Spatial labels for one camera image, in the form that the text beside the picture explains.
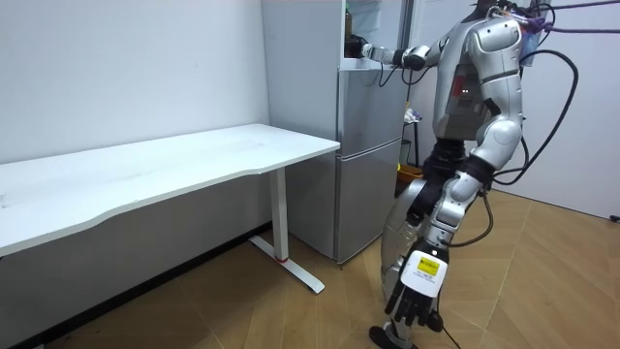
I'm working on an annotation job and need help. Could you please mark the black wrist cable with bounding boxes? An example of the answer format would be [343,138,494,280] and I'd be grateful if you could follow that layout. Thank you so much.
[434,189,496,349]

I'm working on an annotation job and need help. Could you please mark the white desk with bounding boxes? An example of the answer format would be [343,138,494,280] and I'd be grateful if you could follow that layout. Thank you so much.
[0,122,342,296]

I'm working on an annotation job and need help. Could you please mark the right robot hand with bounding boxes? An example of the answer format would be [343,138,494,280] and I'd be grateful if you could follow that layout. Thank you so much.
[344,34,369,60]

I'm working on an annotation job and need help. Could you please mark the robot body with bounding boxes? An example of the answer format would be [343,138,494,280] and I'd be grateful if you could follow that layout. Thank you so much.
[429,0,580,188]

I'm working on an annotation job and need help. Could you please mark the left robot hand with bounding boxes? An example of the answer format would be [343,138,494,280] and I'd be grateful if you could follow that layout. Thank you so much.
[384,239,451,333]

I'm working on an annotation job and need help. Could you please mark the grey fridge door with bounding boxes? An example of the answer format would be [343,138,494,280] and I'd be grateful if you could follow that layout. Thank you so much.
[400,0,418,50]

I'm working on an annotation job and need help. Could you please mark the grey fridge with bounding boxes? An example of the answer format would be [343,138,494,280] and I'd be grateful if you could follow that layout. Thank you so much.
[261,0,418,266]

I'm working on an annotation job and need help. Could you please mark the cable bundle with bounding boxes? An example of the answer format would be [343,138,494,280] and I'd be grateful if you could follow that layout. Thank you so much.
[488,0,620,36]

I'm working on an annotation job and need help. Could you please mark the orange basket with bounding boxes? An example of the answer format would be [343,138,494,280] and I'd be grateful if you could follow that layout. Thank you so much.
[395,163,425,184]

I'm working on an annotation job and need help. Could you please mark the black side stand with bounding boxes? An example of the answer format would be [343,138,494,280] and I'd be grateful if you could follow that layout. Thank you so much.
[401,118,422,169]

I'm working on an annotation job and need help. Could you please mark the robot legs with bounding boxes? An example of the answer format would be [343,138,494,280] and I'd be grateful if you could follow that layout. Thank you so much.
[368,139,472,349]

